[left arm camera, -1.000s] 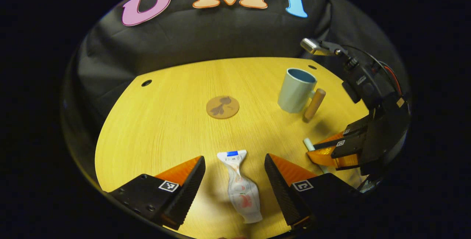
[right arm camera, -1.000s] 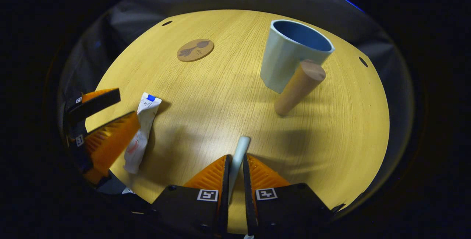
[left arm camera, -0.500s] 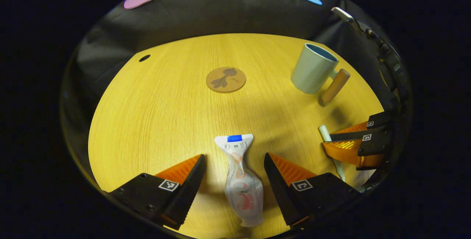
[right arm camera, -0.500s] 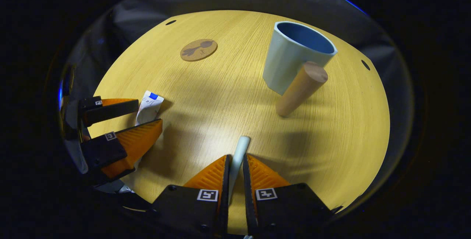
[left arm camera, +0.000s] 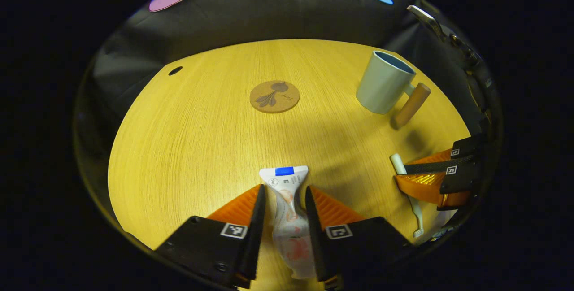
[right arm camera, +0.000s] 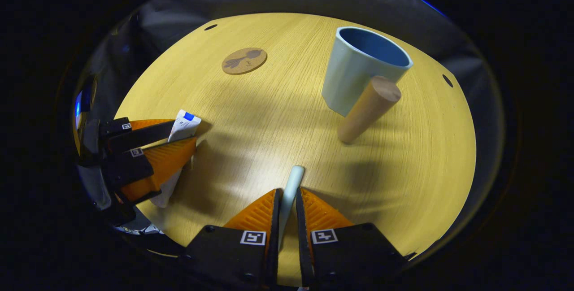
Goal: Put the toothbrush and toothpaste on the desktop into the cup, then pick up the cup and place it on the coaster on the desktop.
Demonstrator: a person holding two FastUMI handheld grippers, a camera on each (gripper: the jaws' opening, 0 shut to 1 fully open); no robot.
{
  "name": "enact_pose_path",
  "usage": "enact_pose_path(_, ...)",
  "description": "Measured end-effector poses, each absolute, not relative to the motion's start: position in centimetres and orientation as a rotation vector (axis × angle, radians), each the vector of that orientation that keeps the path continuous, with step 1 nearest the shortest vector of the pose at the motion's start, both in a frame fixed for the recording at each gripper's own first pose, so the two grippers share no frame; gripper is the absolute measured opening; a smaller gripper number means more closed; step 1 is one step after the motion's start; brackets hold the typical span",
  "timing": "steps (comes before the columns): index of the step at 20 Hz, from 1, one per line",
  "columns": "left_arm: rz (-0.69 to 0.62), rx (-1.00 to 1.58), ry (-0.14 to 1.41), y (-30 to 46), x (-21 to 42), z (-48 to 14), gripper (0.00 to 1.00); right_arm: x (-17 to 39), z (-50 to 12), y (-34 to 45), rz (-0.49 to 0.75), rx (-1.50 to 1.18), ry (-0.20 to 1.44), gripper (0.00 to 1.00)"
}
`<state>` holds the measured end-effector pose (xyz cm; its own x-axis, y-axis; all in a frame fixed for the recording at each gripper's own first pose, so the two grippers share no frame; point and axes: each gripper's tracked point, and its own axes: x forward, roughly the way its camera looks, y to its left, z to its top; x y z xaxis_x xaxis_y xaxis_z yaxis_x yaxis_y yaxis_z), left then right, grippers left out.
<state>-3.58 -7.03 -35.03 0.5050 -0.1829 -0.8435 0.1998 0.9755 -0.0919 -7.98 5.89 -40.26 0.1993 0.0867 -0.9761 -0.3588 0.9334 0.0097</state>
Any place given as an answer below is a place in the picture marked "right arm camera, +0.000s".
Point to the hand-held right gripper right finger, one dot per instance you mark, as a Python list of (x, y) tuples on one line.
[(350, 255)]

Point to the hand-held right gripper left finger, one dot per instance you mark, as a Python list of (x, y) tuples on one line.
[(224, 255)]

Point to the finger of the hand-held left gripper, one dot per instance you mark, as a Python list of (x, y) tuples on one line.
[(157, 170), (139, 137)]

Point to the white toothpaste tube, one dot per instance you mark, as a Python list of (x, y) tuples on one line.
[(184, 126)]

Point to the pale green toothbrush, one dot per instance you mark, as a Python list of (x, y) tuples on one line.
[(293, 183)]

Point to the round brown coaster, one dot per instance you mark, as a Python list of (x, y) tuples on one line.
[(244, 61)]

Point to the wooden desktop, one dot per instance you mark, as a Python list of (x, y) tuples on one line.
[(269, 125)]

